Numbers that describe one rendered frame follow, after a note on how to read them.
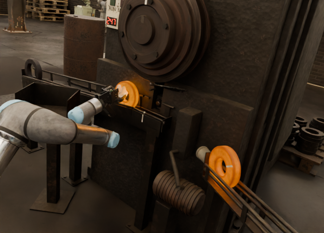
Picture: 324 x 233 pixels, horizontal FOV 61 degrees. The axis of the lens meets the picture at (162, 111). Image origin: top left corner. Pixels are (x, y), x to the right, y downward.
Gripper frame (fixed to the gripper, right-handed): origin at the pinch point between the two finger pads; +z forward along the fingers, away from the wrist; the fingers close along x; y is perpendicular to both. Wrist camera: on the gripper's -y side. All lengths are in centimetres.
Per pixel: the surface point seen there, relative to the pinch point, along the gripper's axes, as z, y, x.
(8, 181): -54, -64, 65
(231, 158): -20, 5, -71
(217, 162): -17, -2, -64
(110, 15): 18.0, 33.3, 26.0
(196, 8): 8, 46, -37
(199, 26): 6, 40, -40
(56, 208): -47, -65, 22
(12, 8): 237, -75, 621
